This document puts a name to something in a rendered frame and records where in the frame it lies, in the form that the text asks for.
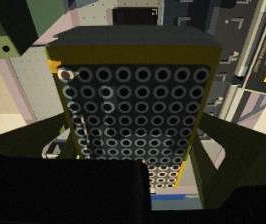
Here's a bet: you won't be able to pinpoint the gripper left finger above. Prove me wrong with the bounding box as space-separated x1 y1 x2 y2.
0 112 78 159

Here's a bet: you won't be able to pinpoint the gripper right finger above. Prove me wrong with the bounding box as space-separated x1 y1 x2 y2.
189 112 266 209

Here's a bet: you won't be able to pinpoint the black rectangular pad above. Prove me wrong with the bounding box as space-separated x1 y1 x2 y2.
112 9 157 25

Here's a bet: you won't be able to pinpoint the tip rack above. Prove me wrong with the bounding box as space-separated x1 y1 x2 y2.
44 25 223 188

